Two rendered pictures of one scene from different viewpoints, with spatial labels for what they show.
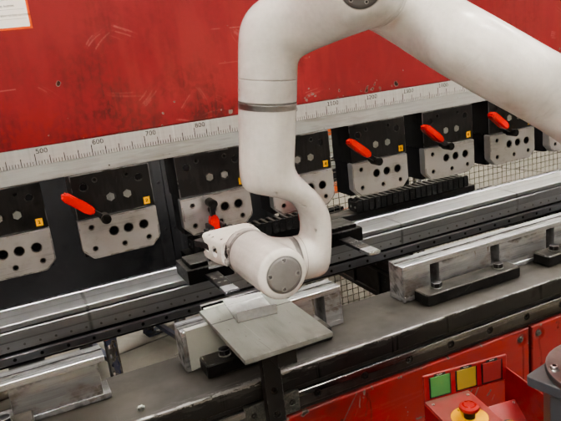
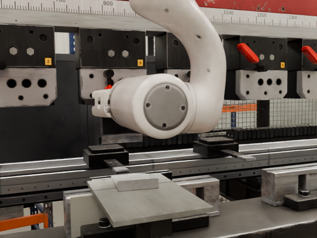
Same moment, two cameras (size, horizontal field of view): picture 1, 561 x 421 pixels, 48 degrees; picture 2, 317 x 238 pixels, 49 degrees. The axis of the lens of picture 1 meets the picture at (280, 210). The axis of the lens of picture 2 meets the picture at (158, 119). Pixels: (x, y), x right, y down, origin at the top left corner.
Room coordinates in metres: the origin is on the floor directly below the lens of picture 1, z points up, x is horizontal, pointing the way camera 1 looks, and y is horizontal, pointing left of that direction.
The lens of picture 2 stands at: (0.48, -0.01, 1.21)
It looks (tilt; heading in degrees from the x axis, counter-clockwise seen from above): 5 degrees down; 3
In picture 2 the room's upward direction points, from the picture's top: 1 degrees counter-clockwise
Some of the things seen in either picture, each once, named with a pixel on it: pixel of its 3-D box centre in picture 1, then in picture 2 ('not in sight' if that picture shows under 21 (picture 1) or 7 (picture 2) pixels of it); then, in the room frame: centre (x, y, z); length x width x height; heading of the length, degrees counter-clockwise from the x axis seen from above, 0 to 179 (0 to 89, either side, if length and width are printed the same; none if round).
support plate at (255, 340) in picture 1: (261, 322); (142, 194); (1.16, 0.06, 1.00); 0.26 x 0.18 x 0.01; 23
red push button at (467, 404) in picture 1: (469, 412); not in sight; (1.08, -0.32, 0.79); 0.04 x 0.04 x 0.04
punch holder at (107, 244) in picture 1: (113, 207); (17, 66); (1.20, 0.33, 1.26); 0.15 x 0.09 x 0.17; 113
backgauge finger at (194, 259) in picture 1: (214, 272); (111, 158); (1.44, 0.18, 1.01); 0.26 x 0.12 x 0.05; 23
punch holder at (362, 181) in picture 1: (369, 154); (254, 69); (1.44, -0.22, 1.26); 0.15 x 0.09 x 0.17; 113
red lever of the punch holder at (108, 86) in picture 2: (213, 221); (108, 92); (1.22, 0.14, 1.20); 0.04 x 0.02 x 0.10; 23
